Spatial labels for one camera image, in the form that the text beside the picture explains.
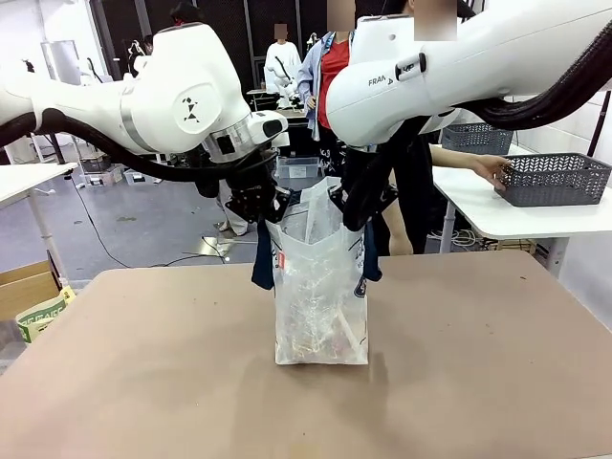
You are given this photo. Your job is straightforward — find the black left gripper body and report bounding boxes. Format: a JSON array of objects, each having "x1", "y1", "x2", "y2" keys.
[{"x1": 227, "y1": 157, "x2": 288, "y2": 211}]

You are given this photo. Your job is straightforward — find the person in black T-shirt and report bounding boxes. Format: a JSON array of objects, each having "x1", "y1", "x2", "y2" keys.
[{"x1": 385, "y1": 0, "x2": 461, "y2": 255}]

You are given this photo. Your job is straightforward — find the white shopping bag navy handles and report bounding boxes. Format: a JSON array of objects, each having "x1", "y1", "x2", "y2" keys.
[{"x1": 251, "y1": 175, "x2": 383, "y2": 367}]

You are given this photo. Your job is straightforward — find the green and white carton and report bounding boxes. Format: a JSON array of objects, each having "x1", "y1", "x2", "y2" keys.
[{"x1": 16, "y1": 285, "x2": 77, "y2": 344}]

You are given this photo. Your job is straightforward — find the metal mannequin base plate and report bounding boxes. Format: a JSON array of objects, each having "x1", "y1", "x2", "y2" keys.
[{"x1": 200, "y1": 233, "x2": 262, "y2": 257}]

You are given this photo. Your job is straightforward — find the black floor cable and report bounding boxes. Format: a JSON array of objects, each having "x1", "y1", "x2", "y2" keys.
[{"x1": 64, "y1": 174, "x2": 227, "y2": 269}]

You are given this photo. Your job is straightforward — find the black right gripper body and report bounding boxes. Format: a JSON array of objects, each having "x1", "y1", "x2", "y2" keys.
[{"x1": 375, "y1": 186, "x2": 400, "y2": 216}]

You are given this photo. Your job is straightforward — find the white table with leg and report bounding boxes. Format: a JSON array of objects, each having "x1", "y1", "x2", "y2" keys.
[{"x1": 0, "y1": 162, "x2": 78, "y2": 288}]

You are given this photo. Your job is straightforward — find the black right arm cable sleeve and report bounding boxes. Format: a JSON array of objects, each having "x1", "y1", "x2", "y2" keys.
[{"x1": 341, "y1": 18, "x2": 612, "y2": 230}]

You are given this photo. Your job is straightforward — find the person's left forearm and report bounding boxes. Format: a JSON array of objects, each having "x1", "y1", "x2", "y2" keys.
[{"x1": 429, "y1": 145, "x2": 477, "y2": 172}]

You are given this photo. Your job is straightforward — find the black slanted light stand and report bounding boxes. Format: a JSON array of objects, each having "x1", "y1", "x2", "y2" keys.
[{"x1": 586, "y1": 90, "x2": 612, "y2": 159}]

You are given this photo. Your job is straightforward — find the clear plastic storage box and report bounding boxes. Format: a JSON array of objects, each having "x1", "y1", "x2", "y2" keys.
[{"x1": 276, "y1": 156, "x2": 320, "y2": 179}]

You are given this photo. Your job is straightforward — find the brown cardboard box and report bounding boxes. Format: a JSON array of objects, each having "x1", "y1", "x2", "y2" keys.
[{"x1": 0, "y1": 260, "x2": 61, "y2": 321}]

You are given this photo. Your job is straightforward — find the person's left hand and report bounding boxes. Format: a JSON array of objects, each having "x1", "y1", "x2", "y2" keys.
[{"x1": 470, "y1": 155, "x2": 513, "y2": 187}]

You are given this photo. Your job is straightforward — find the grey wall panel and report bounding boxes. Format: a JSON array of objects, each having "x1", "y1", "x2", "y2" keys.
[{"x1": 40, "y1": 40, "x2": 80, "y2": 87}]

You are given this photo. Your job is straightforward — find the white side table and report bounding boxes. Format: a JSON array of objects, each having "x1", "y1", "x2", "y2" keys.
[{"x1": 432, "y1": 142, "x2": 612, "y2": 278}]

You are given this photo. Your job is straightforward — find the wide grey plastic basket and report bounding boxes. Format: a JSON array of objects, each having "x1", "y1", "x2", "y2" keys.
[{"x1": 494, "y1": 152, "x2": 612, "y2": 208}]

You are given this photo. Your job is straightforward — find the small background desk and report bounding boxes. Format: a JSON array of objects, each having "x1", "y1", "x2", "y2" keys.
[{"x1": 247, "y1": 88, "x2": 284, "y2": 116}]

